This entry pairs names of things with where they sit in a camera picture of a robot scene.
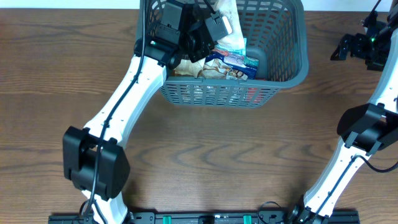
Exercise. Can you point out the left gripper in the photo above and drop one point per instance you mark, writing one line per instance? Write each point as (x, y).
(198, 51)

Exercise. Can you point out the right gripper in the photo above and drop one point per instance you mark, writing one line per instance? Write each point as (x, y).
(358, 42)

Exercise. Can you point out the large plain beige pouch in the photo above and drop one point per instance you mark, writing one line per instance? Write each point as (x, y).
(234, 40)

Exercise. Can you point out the PanTree beige pouch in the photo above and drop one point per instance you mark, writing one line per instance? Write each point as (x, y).
(214, 69)

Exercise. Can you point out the small light blue packet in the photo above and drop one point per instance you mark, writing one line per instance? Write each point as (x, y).
(233, 51)

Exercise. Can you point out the blue tissue multipack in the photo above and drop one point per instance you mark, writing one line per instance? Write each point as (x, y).
(233, 65)

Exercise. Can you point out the orange pasta package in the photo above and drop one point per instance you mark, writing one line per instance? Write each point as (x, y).
(208, 92)

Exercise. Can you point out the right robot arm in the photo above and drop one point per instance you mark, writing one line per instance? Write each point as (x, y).
(363, 130)

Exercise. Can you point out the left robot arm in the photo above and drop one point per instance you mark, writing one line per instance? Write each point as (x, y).
(93, 156)

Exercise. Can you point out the grey plastic basket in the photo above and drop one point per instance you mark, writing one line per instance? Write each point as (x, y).
(276, 36)

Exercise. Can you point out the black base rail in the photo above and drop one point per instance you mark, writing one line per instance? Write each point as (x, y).
(265, 216)

